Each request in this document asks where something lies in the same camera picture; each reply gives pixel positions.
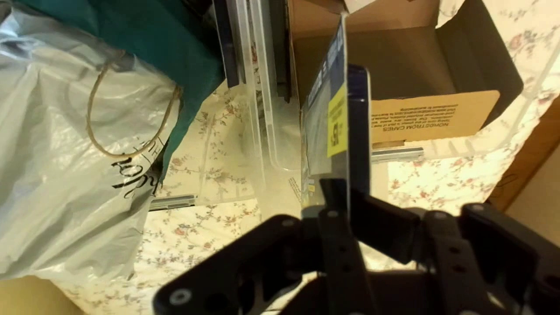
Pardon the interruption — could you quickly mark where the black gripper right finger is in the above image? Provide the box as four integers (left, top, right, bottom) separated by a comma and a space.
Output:
349, 194, 560, 315

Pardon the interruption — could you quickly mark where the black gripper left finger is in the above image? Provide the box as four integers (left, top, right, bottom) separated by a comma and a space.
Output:
153, 177, 377, 315

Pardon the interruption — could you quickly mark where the small silver metal bar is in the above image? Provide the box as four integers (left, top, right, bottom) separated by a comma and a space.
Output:
147, 194, 198, 212

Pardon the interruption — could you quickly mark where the clear plastic storage bin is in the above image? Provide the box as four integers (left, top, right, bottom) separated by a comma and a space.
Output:
212, 0, 312, 215

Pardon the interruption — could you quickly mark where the brown cardboard box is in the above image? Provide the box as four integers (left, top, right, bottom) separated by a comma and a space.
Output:
287, 0, 525, 149

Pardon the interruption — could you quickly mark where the teal cloth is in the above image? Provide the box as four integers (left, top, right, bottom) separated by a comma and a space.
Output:
16, 0, 228, 178

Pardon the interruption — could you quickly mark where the wooden bed frame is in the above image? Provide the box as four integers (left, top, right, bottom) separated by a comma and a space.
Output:
485, 94, 560, 248

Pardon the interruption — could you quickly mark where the twine bag handle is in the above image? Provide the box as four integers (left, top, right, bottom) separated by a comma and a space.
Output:
84, 54, 184, 161

